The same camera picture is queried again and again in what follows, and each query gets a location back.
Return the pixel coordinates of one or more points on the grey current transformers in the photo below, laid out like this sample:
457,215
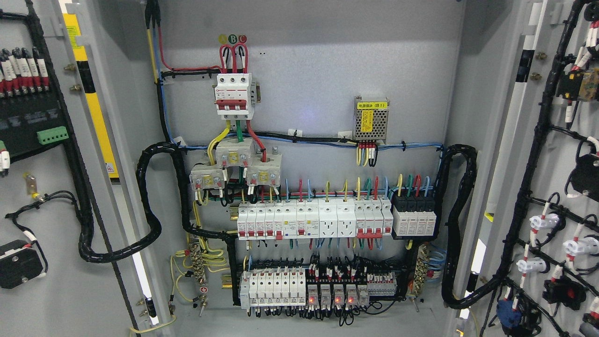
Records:
234,158

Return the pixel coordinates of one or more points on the perforated metal power supply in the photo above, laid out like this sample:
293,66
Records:
371,117

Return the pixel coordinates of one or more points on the white red main breaker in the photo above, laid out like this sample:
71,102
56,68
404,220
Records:
235,96

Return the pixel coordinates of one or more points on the brass left ground bar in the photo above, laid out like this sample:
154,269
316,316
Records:
198,269

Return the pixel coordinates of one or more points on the white socket breaker row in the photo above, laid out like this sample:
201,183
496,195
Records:
332,218

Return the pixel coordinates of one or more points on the black white surge protector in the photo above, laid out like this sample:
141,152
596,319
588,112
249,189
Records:
414,217

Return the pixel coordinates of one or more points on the white lower breaker row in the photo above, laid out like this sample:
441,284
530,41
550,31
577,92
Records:
273,287

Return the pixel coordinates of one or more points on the relay terminal row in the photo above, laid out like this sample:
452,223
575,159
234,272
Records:
337,285

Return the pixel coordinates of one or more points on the brass ground bar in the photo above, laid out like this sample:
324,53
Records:
198,269
421,269

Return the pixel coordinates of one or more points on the brass right ground bar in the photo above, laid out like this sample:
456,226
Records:
421,269

